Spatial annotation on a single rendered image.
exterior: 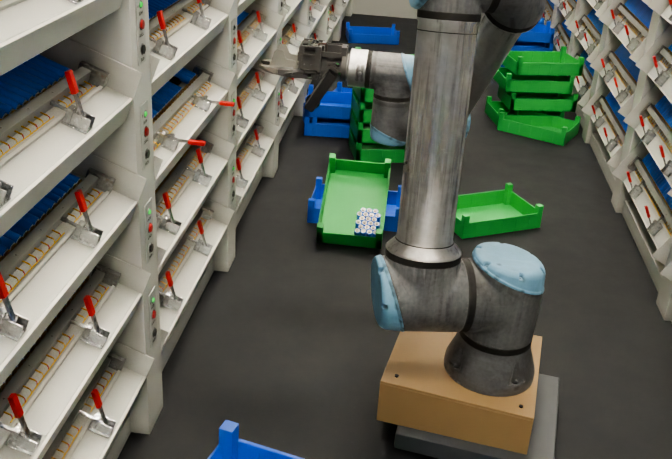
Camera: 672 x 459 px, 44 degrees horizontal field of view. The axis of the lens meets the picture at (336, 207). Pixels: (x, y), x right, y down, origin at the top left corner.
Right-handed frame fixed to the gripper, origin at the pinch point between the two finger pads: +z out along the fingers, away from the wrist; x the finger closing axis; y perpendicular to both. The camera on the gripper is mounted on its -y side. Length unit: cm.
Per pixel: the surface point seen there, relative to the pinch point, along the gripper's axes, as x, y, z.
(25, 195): 102, 10, 12
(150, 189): 55, -10, 11
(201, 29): 11.1, 10.4, 12.9
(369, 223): -33, -55, -28
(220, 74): -8.5, -5.7, 13.0
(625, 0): -148, -1, -116
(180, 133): 27.4, -8.9, 13.2
